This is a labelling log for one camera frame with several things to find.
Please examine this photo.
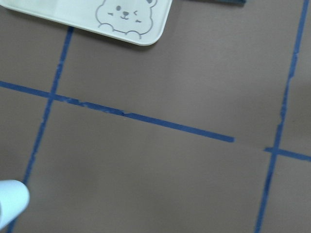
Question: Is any light blue plastic cup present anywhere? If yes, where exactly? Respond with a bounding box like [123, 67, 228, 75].
[0, 180, 30, 230]

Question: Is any dark small box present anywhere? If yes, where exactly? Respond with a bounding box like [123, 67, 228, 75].
[198, 0, 248, 5]

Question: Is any cream bear tray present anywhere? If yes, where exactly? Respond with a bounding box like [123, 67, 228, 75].
[0, 0, 172, 46]

